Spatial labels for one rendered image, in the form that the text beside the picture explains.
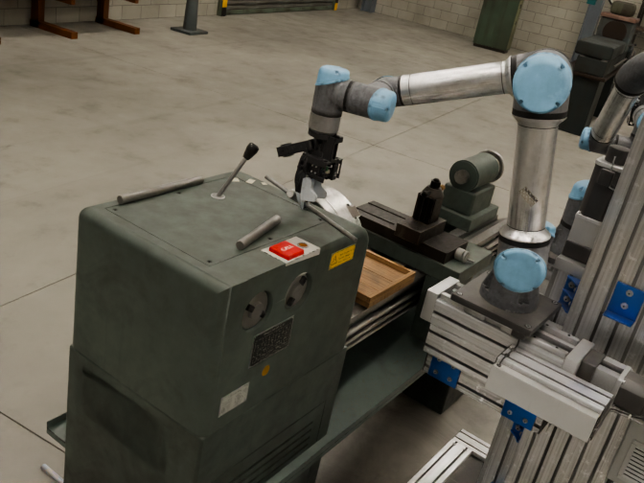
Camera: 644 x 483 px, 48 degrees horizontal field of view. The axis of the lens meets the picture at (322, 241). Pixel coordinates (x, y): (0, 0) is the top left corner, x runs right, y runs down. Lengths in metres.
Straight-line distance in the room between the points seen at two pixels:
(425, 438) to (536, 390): 1.54
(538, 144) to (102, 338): 1.12
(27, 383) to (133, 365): 1.53
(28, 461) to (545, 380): 1.89
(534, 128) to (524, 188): 0.13
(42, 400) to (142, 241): 1.64
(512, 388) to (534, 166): 0.54
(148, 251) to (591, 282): 1.12
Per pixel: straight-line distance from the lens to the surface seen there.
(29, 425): 3.09
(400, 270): 2.57
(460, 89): 1.78
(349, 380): 2.55
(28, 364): 3.40
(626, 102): 2.34
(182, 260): 1.59
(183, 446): 1.78
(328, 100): 1.73
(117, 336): 1.81
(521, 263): 1.70
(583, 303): 2.03
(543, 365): 1.90
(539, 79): 1.60
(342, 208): 2.12
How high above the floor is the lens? 1.99
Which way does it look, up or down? 24 degrees down
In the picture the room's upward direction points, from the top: 12 degrees clockwise
